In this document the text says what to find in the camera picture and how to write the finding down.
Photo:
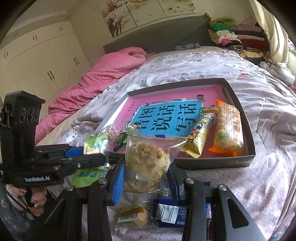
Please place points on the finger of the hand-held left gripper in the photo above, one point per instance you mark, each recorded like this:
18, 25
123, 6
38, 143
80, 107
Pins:
92, 161
74, 152

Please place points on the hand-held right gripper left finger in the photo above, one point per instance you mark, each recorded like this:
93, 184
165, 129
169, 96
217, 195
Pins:
118, 185

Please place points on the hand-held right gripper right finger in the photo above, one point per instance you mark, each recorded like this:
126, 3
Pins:
178, 183

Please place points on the light green snack packet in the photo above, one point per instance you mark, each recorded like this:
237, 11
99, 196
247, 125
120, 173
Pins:
87, 175

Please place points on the gold and green snack packet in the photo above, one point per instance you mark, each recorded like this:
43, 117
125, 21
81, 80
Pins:
94, 143

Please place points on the blue snack packet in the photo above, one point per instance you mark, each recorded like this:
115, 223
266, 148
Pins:
171, 215

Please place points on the clear reddish snack packet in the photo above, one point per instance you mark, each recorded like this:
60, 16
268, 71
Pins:
111, 132

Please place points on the small cake packet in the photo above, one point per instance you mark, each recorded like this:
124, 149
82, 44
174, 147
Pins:
136, 215

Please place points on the dark green pea packet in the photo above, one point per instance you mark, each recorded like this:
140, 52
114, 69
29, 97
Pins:
121, 139

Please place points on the clear bag of floss cake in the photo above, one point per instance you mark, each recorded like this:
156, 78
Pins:
145, 155

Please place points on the yellow cartoon snack packet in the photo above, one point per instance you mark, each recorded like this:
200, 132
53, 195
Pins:
201, 134

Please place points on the orange snack packet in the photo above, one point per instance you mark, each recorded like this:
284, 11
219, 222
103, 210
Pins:
229, 129

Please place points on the shallow box with pink bottom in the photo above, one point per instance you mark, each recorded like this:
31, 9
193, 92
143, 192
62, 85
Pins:
161, 97

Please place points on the person's left forearm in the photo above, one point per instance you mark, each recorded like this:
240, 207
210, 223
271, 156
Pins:
11, 220

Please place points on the person's left hand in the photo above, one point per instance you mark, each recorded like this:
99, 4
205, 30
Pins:
18, 197

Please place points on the pink quilt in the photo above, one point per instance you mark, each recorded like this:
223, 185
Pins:
92, 81

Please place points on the cream wardrobe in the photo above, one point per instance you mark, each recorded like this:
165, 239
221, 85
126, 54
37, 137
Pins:
46, 64

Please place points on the floral mauve duvet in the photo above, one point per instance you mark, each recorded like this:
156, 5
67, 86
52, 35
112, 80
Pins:
266, 185

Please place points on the dark patterned cloth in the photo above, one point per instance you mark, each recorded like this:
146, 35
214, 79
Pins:
187, 46

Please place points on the dark grey headboard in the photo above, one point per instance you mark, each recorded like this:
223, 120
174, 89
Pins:
161, 37

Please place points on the white crumpled cloth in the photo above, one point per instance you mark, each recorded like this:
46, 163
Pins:
277, 69

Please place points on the pile of folded clothes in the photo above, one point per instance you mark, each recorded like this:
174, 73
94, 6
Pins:
242, 39

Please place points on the cream curtain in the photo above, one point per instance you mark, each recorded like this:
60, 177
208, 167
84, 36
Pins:
275, 34

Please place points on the tree landscape wall painting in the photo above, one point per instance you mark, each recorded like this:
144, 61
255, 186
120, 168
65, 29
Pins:
118, 18
178, 7
145, 11

